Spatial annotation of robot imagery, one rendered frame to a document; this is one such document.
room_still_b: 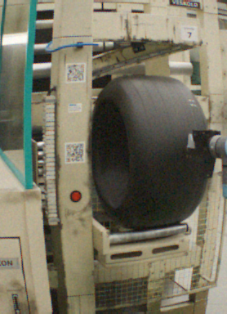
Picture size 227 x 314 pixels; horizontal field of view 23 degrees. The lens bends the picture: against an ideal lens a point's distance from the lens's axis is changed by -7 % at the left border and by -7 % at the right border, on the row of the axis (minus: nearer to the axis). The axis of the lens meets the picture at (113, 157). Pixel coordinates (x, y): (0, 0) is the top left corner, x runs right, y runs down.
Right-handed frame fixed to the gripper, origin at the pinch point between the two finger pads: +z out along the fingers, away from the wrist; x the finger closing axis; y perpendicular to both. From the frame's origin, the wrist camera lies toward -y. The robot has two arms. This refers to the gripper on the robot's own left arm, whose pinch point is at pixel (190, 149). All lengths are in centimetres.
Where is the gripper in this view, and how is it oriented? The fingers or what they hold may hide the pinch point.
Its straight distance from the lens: 198.4
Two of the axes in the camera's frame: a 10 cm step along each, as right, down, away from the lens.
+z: -3.4, -0.7, 9.4
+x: -9.4, 0.6, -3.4
